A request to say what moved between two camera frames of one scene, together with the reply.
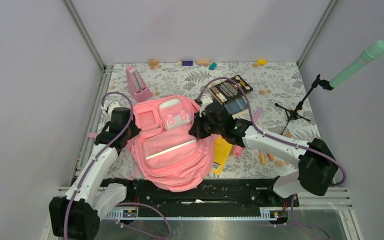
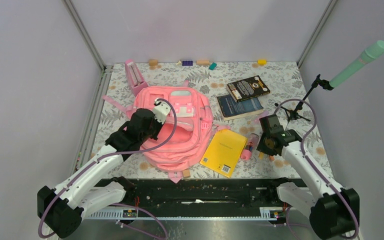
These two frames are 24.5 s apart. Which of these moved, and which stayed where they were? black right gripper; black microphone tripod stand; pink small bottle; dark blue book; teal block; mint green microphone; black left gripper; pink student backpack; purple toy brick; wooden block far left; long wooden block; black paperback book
Moved: pink student backpack; black left gripper; pink small bottle; black paperback book; black right gripper
Stayed: purple toy brick; black microphone tripod stand; mint green microphone; dark blue book; long wooden block; teal block; wooden block far left
